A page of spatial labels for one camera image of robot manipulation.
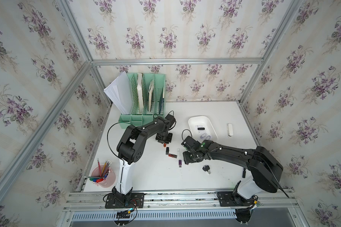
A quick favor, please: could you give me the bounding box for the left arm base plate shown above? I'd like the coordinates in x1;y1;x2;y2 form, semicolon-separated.
103;193;145;209

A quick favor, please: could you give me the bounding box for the white storage box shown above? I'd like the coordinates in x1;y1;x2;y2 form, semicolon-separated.
188;116;218;142

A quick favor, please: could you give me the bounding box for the black round key fob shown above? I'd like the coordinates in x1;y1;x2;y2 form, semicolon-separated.
202;165;211;174

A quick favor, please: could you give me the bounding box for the pink pen cup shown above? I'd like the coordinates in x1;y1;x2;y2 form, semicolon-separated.
90;165;116;188

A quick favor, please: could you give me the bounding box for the black marker pen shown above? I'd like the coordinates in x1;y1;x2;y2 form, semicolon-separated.
242;168;246;178

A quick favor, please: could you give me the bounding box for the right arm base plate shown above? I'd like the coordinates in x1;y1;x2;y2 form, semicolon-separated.
217;192;258;207

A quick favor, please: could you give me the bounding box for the white paper stack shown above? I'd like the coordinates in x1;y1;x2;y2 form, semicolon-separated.
103;72;133;115

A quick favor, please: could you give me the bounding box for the green desk file organizer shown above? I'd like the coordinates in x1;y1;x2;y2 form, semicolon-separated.
118;73;166;129

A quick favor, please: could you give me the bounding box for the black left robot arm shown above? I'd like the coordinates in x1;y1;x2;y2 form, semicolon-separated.
114;114;176;196

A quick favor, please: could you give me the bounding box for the brown edge book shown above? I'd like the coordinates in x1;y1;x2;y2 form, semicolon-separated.
148;80;154;112

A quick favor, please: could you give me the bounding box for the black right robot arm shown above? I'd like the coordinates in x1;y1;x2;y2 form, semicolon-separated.
181;136;283;199

